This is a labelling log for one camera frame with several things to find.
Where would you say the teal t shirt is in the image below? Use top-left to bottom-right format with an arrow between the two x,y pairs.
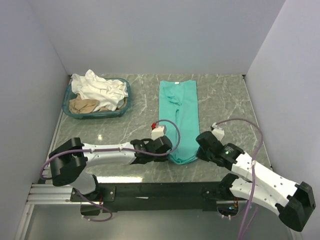
159,80 -> 200,165

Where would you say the beige t shirt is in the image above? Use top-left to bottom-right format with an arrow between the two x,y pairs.
69,97 -> 109,114

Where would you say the teal plastic basket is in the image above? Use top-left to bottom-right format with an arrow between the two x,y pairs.
61,77 -> 133,120

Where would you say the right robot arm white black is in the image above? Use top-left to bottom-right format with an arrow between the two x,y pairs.
196,131 -> 316,232

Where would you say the aluminium frame rail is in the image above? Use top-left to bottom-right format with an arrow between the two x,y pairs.
14,109 -> 301,240

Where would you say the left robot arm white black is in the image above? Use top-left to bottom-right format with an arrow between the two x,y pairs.
49,135 -> 173,201

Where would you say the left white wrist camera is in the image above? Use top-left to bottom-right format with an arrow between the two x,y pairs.
151,122 -> 167,140

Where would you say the white t shirt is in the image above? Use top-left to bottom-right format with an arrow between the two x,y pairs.
71,69 -> 129,113

